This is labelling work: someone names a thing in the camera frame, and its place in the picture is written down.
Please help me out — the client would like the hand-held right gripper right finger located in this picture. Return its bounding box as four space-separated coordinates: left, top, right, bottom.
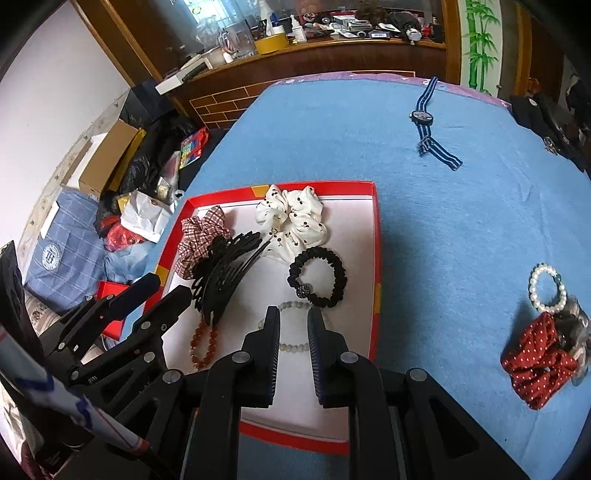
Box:
307 305 527 480

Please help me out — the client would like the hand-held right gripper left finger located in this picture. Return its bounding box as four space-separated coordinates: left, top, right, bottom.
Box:
139 305 282 480

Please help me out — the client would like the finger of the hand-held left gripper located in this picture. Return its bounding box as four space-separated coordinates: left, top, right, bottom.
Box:
39 272 162 370
69 285 192 416

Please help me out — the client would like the grey bead bracelet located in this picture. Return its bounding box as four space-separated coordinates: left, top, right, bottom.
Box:
257 300 333 354

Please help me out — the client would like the red-rimmed white tray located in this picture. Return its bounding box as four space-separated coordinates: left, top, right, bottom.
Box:
157 181 384 457

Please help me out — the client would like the red box lid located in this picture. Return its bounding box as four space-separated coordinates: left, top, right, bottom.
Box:
95 281 134 340

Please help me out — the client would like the red plastic bag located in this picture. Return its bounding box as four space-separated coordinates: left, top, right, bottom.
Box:
104 222 139 252

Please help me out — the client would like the black hair claw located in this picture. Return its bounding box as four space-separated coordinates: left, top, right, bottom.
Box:
191 231 273 324

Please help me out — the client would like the plaid scrunchie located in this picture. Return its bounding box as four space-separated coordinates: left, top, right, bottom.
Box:
178 205 234 280

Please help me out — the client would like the white plastic bag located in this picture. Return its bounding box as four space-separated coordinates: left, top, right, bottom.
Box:
121 190 175 243

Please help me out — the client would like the blue plaid bag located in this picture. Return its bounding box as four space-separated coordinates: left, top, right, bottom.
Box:
25 187 153 312

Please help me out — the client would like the white dotted scrunchie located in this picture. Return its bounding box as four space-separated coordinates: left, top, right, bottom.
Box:
255 184 331 259

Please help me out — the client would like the brown cardboard box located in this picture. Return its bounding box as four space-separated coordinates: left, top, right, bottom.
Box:
60 119 144 197

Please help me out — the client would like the black plastic bag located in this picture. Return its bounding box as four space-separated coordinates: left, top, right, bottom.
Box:
95 113 195 232

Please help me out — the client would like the colourful toy packet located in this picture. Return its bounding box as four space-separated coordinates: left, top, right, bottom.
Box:
178 127 211 169

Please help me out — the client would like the black paper bag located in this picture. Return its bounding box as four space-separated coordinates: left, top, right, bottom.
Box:
124 78 176 134

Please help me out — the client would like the white flat box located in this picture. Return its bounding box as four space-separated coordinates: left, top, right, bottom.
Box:
154 74 185 95

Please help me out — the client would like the red dotted scrunchie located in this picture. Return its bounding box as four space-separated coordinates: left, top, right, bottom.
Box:
501 311 580 411

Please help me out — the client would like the grey flower hair accessory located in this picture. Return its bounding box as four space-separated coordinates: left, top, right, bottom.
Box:
554 295 591 386

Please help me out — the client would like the wooden counter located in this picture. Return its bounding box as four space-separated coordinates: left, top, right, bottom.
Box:
74 0 462 132

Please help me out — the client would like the glass pitcher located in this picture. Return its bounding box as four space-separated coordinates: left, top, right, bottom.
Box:
225 21 257 58

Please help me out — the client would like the purple floral sheet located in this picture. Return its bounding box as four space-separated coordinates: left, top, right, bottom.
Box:
272 70 513 109

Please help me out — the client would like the yellow tape roll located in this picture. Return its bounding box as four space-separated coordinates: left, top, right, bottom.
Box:
255 33 289 55

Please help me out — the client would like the assorted counter clutter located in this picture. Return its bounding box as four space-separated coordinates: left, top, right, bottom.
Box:
291 9 444 44

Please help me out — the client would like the amber bead bracelet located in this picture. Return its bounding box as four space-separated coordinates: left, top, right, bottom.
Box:
189 316 222 372

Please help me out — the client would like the black hair tie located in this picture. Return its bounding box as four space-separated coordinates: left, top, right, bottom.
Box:
288 247 347 309

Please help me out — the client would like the white striped strap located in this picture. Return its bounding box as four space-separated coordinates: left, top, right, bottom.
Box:
0 323 151 455

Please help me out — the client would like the white pearl bracelet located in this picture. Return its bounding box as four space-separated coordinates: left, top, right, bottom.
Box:
529 263 568 311

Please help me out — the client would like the striped strap wristwatch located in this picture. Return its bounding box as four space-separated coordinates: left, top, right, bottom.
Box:
409 76 463 172

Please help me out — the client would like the green bamboo wall painting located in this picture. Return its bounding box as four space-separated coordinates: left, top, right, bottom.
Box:
459 0 504 97

